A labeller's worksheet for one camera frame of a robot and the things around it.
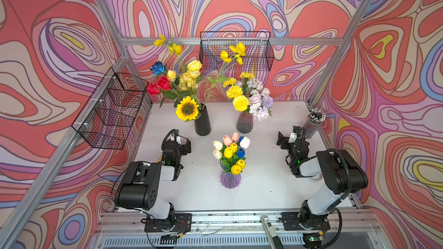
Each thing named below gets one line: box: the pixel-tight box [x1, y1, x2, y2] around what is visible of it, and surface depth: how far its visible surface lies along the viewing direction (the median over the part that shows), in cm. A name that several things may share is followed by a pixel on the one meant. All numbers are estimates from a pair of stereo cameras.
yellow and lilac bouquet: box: [220, 42, 274, 122], surface depth 80 cm
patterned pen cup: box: [305, 107, 327, 139], surface depth 93 cm
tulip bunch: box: [212, 131, 251, 176], surface depth 66 cm
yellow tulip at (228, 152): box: [223, 146, 234, 159], surface depth 63 cm
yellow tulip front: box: [230, 164, 242, 176], surface depth 58 cm
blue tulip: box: [237, 146, 246, 158], surface depth 63 cm
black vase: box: [194, 102, 212, 137], surface depth 103 cm
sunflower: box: [175, 95, 200, 122], surface depth 66 cm
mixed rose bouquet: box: [146, 34, 205, 109], surface depth 74 cm
